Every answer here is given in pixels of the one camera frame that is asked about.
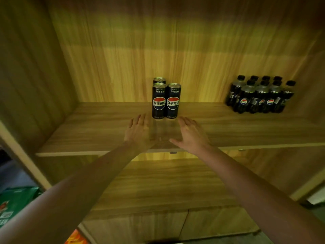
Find person's left forearm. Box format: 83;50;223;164
0;141;143;244

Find person's right hand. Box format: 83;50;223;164
169;117;213;157

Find stack of orange plastic packs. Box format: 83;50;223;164
65;229;89;244

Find person's right forearm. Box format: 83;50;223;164
197;146;325;244

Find wooden shelf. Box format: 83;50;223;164
0;0;325;244

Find group of dark soda bottles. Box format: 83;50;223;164
225;75;297;114

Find person's left hand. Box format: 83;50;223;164
124;114;159;153

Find stack of green bags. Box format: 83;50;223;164
0;186;42;228

